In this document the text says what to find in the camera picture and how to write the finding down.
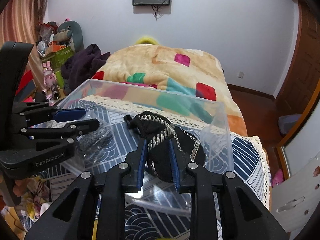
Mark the brown wooden door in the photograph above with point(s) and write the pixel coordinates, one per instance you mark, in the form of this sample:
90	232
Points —
303	75

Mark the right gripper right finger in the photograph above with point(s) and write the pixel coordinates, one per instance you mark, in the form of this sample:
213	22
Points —
242	214

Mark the clear plastic storage box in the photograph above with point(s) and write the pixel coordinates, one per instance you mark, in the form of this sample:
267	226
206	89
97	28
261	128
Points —
133	113

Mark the black pouch with braided trim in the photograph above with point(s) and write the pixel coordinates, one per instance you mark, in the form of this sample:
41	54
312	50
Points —
157	130

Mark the dark purple clothing heap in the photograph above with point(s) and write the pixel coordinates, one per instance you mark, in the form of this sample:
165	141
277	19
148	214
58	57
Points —
82	66

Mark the wall power outlet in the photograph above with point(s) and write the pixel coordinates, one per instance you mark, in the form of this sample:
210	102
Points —
240	75

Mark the green cylinder bottle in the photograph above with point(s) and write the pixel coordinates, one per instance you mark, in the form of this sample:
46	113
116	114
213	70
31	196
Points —
59	78

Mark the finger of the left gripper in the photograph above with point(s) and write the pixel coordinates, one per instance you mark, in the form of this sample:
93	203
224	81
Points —
27	114
69	130

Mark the pink rabbit figurine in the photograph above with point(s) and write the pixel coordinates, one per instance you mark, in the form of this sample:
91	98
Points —
49	77

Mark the blue white patterned tablecloth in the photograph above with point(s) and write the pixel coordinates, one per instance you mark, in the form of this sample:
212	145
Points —
249	164

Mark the striped pink brown curtain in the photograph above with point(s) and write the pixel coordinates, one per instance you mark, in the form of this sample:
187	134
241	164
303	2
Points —
19	20

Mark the white cabinet with stickers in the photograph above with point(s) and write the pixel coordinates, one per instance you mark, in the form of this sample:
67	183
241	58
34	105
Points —
295	199

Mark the red box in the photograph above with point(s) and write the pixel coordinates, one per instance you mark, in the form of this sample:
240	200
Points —
26	84

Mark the green cardboard box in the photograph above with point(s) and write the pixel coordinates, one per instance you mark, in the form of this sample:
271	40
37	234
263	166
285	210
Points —
57	55

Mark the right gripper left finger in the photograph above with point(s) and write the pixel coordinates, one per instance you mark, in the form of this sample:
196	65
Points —
93	203

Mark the grey plush dinosaur toy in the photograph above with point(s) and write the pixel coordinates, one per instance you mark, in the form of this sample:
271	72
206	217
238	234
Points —
69	33

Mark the grey bag by door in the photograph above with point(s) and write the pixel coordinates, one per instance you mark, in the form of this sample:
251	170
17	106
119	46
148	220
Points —
286	122

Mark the beige fleece patchwork blanket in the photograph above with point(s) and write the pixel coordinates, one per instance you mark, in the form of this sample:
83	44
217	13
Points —
186	71

